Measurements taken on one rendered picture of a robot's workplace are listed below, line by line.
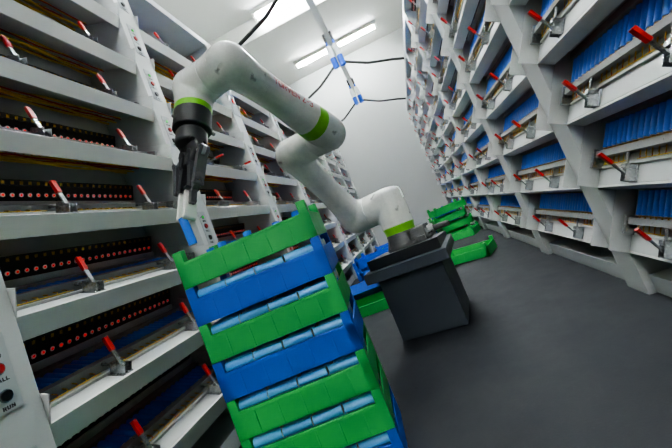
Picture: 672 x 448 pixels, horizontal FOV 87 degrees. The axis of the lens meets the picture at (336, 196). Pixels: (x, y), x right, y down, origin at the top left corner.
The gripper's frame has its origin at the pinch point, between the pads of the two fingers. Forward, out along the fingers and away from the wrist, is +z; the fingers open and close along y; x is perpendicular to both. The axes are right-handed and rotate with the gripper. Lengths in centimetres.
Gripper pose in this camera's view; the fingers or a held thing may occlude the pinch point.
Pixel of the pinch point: (187, 207)
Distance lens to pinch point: 86.1
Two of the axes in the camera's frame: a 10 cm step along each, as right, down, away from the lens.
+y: -7.6, 3.7, 5.3
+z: 1.2, 8.9, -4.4
